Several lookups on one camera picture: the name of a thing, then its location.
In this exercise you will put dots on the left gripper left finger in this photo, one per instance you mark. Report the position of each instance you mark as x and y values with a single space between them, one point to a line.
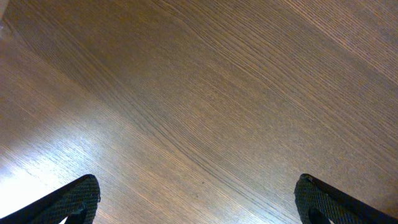
75 202

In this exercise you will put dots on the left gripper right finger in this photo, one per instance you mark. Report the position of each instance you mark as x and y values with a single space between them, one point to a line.
319 202

